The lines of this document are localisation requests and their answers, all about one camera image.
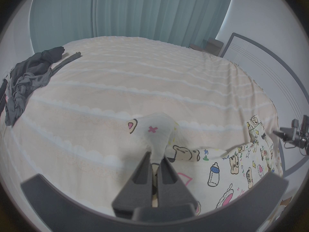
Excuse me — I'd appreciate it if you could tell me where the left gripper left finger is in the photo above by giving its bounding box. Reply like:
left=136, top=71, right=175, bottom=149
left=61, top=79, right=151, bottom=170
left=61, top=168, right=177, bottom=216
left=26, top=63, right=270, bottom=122
left=112, top=151, right=154, bottom=220

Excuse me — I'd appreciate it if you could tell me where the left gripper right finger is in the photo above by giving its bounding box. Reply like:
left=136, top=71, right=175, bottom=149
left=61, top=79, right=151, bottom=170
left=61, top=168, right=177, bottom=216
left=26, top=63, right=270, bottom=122
left=157, top=154, right=198, bottom=215

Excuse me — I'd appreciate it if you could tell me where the bed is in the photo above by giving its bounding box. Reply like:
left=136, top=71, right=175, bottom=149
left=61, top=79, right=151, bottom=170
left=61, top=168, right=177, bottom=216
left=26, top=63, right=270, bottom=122
left=0, top=32, right=305, bottom=217

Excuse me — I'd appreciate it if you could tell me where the grey bedside table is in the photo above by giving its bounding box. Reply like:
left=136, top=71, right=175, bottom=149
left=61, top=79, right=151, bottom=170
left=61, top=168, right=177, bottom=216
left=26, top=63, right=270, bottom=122
left=189, top=38, right=224, bottom=57

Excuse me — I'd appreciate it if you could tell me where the black garment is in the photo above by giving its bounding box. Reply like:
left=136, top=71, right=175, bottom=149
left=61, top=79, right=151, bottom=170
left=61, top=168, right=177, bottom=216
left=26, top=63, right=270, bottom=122
left=12, top=46, right=65, bottom=80

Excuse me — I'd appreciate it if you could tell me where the blue-green curtain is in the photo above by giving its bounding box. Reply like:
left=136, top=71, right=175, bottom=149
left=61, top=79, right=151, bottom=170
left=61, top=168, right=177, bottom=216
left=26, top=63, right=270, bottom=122
left=29, top=0, right=97, bottom=54
left=93, top=0, right=236, bottom=48

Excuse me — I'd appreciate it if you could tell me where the dark grey garment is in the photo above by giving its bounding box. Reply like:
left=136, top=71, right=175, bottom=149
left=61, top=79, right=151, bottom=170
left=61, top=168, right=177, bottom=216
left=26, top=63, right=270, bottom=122
left=5, top=53, right=83, bottom=126

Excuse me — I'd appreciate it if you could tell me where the white printed pyjama top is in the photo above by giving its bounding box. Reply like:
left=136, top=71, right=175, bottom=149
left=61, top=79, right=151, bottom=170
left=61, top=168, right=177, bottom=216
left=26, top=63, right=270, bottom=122
left=127, top=112, right=283, bottom=216

